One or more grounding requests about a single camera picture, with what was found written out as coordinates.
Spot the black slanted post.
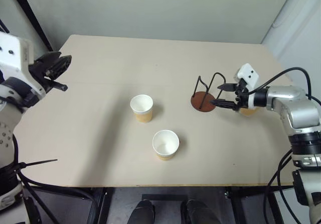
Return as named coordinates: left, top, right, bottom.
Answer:
left=11, top=0, right=55, bottom=53

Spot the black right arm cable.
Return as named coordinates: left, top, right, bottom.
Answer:
left=247, top=67, right=321, bottom=101

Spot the black table frame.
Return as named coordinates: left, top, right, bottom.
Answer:
left=22, top=185, right=294, bottom=224

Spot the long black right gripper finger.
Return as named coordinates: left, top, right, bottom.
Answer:
left=208, top=98, right=239, bottom=111

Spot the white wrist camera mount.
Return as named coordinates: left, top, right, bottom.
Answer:
left=0, top=32, right=48, bottom=97
left=233, top=63, right=260, bottom=109

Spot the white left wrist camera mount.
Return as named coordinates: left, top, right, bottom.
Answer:
left=0, top=32, right=48, bottom=97

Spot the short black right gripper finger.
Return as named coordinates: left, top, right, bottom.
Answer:
left=217, top=83, right=238, bottom=92

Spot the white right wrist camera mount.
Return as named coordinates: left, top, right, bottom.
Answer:
left=233, top=63, right=260, bottom=109

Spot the wire cup rack brown base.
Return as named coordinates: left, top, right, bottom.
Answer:
left=190, top=72, right=228, bottom=113

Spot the black cable tie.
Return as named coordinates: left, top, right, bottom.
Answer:
left=19, top=159, right=59, bottom=168

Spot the dark rounded shape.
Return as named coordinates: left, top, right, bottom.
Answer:
left=185, top=199, right=222, bottom=224
left=127, top=199, right=155, bottom=224

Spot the white and tan paper cup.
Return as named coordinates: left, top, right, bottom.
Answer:
left=239, top=106, right=259, bottom=117
left=152, top=130, right=181, bottom=162
left=129, top=94, right=154, bottom=124

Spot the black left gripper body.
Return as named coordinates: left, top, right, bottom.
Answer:
left=28, top=52, right=62, bottom=90

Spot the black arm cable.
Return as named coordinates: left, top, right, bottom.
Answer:
left=11, top=133, right=101, bottom=224
left=247, top=67, right=321, bottom=101

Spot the slim black left gripper finger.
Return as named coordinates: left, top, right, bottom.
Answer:
left=49, top=80, right=68, bottom=92

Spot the broad black left gripper finger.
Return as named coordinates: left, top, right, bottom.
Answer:
left=45, top=55, right=72, bottom=80

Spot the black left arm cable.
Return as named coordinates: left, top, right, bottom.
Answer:
left=11, top=133, right=101, bottom=224

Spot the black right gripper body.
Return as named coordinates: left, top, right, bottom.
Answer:
left=234, top=79, right=250, bottom=110

